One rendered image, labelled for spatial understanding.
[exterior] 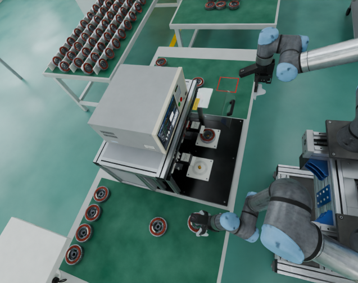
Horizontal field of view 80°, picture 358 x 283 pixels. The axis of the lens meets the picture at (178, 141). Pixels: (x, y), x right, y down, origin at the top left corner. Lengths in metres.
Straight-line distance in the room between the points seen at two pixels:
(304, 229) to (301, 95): 2.29
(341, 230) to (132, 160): 1.02
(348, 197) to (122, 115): 1.17
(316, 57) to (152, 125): 0.70
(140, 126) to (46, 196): 2.10
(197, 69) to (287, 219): 1.60
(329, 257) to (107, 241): 1.19
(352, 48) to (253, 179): 1.57
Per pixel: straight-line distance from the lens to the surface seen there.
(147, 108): 1.08
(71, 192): 2.77
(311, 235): 0.73
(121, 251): 1.50
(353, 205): 1.34
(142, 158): 1.18
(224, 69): 1.99
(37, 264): 1.20
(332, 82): 3.10
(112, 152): 1.28
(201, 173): 1.43
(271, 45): 1.06
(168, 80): 1.17
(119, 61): 2.43
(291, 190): 0.72
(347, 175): 1.38
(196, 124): 1.44
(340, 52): 0.93
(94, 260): 1.58
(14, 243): 1.31
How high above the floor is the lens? 2.11
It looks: 59 degrees down
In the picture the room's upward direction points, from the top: 22 degrees counter-clockwise
